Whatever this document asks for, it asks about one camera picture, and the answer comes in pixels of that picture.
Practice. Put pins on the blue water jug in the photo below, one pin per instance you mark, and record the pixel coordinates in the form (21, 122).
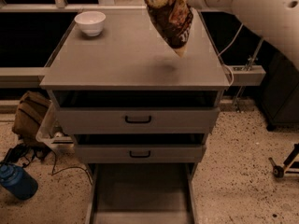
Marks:
(17, 181)

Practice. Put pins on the grey drawer cabinet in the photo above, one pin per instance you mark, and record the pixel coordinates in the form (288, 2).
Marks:
(130, 66)

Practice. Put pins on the bottom open grey drawer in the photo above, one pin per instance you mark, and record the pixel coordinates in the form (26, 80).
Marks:
(142, 193)

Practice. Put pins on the brown backpack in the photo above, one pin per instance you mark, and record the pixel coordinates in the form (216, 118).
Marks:
(30, 113)

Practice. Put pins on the dark grey cabinet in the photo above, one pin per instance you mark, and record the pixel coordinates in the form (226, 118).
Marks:
(279, 93)

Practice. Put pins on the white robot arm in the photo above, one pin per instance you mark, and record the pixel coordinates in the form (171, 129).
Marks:
(276, 21)

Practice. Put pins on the black wheeled cart leg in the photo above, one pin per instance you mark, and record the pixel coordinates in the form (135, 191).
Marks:
(290, 165)

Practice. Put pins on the top grey drawer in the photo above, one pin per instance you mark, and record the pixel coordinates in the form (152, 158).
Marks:
(137, 120)

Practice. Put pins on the middle grey drawer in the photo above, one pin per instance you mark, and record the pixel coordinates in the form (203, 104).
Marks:
(143, 154)

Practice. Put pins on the white ceramic bowl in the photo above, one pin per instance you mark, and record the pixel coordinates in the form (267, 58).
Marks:
(90, 23)

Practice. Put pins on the clear plastic bin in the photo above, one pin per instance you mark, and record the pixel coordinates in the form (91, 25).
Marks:
(52, 135)

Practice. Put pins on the metal diagonal pole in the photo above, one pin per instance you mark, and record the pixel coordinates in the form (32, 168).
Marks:
(247, 67)

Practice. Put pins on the brown chip bag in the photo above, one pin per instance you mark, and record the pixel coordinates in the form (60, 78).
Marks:
(173, 23)

